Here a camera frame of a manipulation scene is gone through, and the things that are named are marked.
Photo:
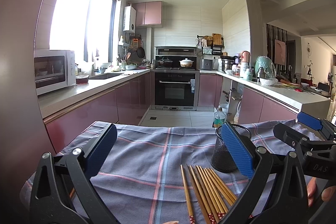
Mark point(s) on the person's left hand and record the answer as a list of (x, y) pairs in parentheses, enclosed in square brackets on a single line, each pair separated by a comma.
[(172, 222)]

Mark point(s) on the green table fan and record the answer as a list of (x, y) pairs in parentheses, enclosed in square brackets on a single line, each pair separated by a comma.
[(267, 65)]

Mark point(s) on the hanging black frying pan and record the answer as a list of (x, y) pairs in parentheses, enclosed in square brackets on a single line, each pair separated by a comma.
[(141, 52)]

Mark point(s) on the white bowl on counter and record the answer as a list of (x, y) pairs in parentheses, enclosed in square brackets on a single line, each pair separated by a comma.
[(268, 82)]

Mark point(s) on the bamboo chopstick two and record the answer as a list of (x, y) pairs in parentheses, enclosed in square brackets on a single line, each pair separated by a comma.
[(198, 196)]

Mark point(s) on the bamboo chopstick four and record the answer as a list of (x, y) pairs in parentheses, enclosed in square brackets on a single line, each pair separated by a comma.
[(212, 195)]

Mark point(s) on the red dish on counter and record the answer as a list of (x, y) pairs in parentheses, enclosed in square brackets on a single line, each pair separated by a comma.
[(82, 79)]

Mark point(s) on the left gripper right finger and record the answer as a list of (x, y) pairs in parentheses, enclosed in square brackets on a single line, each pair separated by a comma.
[(287, 201)]

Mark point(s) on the black mesh utensil cup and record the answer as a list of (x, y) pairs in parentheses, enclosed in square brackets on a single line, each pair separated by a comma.
[(225, 155)]

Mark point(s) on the bamboo chopstick eight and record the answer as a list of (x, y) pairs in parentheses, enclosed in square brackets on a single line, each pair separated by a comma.
[(223, 186)]

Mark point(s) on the black built-in oven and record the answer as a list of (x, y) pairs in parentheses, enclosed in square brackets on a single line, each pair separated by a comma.
[(175, 89)]

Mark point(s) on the range hood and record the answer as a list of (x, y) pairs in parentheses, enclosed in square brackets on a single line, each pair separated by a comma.
[(176, 51)]

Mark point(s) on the steel pot on counter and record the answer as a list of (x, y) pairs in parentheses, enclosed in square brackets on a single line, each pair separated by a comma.
[(227, 62)]

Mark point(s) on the white microwave oven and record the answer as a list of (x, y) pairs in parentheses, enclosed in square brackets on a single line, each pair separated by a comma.
[(54, 69)]

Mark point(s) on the bamboo chopstick one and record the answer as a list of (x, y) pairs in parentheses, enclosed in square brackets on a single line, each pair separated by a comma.
[(187, 196)]

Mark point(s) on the bamboo chopstick six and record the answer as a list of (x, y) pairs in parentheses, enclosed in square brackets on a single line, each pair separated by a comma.
[(224, 200)]

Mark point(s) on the black wall rack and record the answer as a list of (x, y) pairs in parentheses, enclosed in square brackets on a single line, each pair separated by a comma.
[(211, 44)]

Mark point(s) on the black cooking pot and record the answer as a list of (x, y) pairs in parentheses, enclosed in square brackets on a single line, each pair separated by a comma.
[(164, 63)]

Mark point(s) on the pink upper cabinet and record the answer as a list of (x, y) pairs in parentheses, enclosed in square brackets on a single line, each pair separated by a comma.
[(148, 13)]

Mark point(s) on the bamboo chopstick seven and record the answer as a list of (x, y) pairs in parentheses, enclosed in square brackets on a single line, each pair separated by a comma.
[(222, 187)]

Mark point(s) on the bamboo chopstick five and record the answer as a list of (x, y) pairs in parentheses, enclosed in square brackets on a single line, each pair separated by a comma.
[(223, 212)]

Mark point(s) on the plaid purple table cloth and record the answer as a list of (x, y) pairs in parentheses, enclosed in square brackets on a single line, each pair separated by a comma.
[(141, 181)]

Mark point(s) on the white water heater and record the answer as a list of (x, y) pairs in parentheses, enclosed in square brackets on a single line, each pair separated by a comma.
[(129, 17)]

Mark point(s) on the white ceramic pot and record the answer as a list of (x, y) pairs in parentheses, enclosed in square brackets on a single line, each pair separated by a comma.
[(186, 63)]

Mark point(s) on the pink kettle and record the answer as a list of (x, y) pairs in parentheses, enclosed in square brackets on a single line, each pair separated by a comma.
[(245, 56)]

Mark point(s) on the bamboo chopstick three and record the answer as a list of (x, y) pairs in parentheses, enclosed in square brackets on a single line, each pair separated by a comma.
[(203, 192)]

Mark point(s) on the oil bottle on floor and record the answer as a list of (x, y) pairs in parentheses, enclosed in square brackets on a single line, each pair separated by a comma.
[(219, 118)]

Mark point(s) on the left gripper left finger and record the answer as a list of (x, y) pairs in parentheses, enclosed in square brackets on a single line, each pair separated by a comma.
[(62, 191)]

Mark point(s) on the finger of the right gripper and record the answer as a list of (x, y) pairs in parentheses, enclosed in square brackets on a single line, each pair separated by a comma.
[(325, 128), (298, 140)]

